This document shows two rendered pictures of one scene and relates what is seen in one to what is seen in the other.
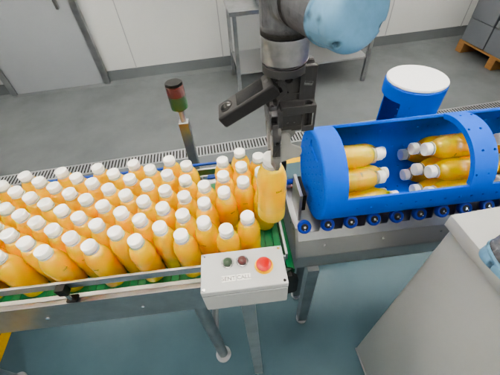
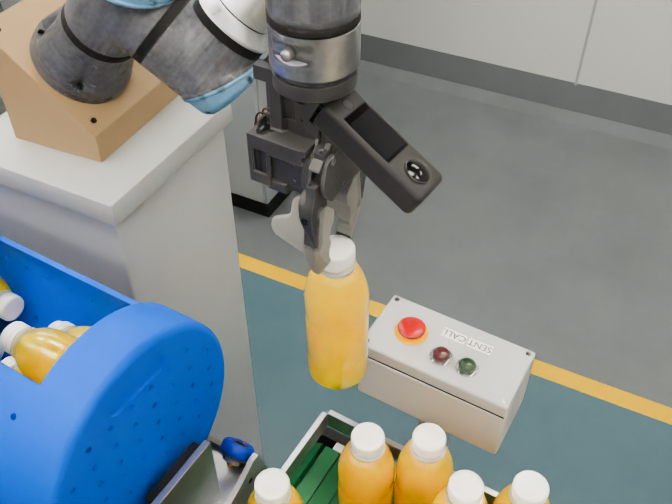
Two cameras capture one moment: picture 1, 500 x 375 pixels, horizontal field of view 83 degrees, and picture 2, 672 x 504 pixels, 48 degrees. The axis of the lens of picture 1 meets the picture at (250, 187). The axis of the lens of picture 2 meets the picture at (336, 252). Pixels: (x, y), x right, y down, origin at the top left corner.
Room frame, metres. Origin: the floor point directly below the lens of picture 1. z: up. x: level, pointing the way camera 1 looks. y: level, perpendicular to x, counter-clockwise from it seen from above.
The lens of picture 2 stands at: (0.92, 0.25, 1.83)
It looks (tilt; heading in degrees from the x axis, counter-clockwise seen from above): 43 degrees down; 213
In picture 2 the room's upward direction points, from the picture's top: straight up
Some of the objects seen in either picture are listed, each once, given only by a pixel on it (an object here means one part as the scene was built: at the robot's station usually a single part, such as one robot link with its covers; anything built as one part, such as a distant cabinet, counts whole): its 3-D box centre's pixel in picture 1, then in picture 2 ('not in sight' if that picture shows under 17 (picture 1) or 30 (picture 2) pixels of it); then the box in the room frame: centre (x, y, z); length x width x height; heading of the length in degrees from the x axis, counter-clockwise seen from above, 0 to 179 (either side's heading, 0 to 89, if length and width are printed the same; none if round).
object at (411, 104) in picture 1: (389, 149); not in sight; (1.28, -0.85, 0.59); 0.28 x 0.28 x 0.88
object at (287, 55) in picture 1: (284, 47); (312, 45); (0.46, -0.07, 1.54); 0.08 x 0.08 x 0.05
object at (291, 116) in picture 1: (287, 95); (308, 125); (0.45, -0.08, 1.46); 0.09 x 0.08 x 0.12; 92
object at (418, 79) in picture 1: (417, 78); not in sight; (1.28, -0.85, 1.03); 0.28 x 0.28 x 0.01
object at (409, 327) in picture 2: (263, 264); (411, 328); (0.32, -0.02, 1.11); 0.04 x 0.04 x 0.01
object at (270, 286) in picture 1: (244, 277); (443, 371); (0.32, 0.03, 1.05); 0.20 x 0.10 x 0.10; 92
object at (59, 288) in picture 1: (66, 293); not in sight; (0.37, 0.55, 0.94); 0.03 x 0.02 x 0.08; 92
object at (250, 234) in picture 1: (248, 236); (365, 483); (0.48, 0.01, 0.99); 0.07 x 0.07 x 0.19
